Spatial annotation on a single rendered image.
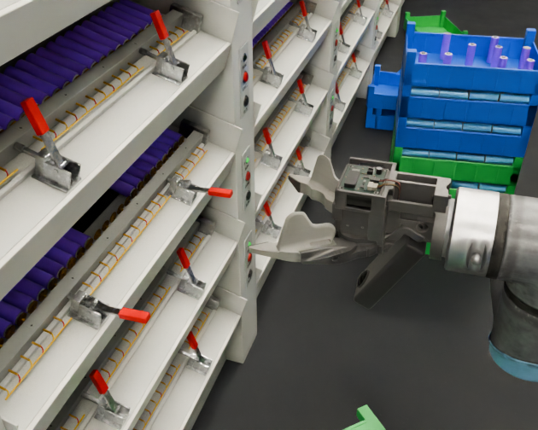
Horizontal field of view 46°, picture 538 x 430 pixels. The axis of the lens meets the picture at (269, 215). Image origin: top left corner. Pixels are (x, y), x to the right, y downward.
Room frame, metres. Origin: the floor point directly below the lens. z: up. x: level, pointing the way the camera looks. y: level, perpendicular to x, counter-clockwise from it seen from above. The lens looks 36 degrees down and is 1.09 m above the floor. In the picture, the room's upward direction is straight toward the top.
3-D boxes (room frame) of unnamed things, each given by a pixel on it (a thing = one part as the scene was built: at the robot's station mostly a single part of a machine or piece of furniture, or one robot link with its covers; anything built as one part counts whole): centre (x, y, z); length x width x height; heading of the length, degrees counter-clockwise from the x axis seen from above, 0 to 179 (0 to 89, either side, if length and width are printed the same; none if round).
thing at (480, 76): (1.41, -0.47, 0.52); 0.30 x 0.20 x 0.08; 80
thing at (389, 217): (0.56, -0.13, 0.68); 0.12 x 0.08 x 0.09; 72
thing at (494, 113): (1.41, -0.47, 0.44); 0.30 x 0.20 x 0.08; 80
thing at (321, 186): (0.64, -0.06, 0.68); 0.09 x 0.03 x 0.06; 36
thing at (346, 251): (0.54, -0.07, 0.66); 0.09 x 0.05 x 0.02; 108
